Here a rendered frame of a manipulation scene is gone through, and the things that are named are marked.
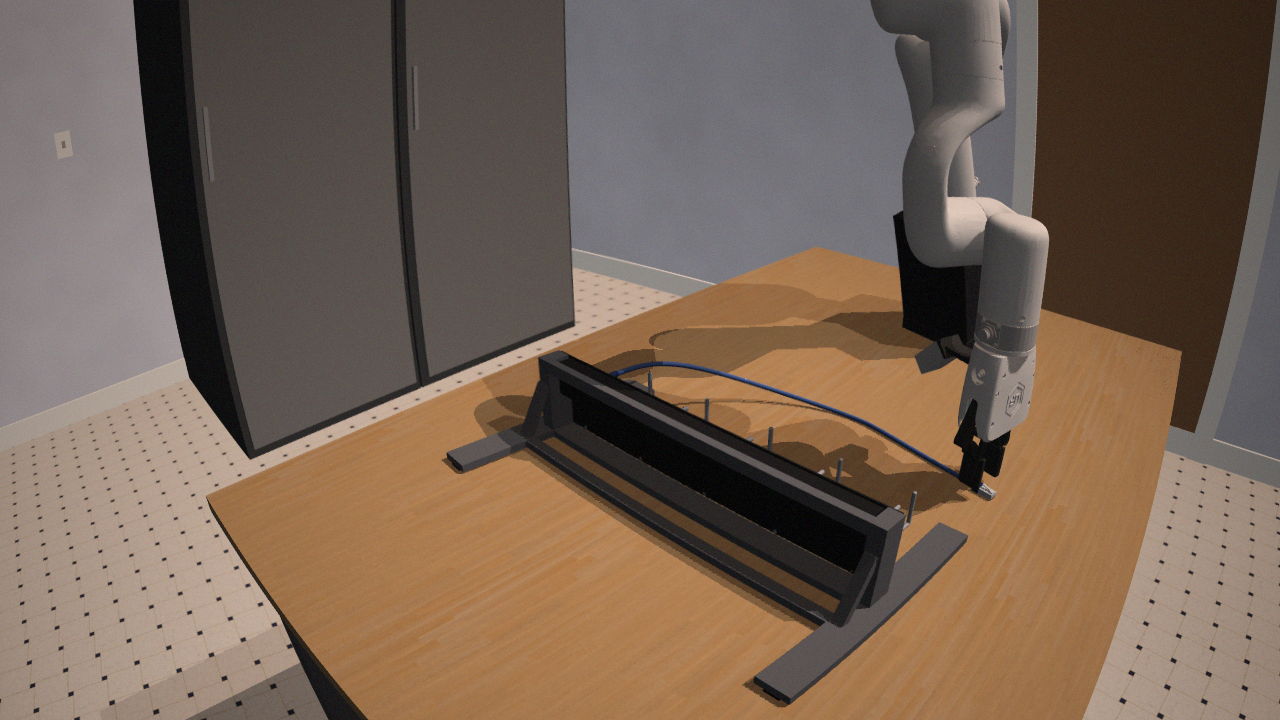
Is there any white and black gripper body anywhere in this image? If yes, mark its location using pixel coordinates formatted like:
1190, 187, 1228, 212
957, 333, 1036, 442

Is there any blue patch cord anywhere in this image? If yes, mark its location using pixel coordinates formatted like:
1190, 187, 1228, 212
609, 361, 959, 478

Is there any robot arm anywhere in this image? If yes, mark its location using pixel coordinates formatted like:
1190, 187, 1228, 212
870, 0, 1050, 352

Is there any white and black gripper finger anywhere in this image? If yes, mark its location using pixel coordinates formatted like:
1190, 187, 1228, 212
984, 430, 1011, 477
954, 398, 988, 489

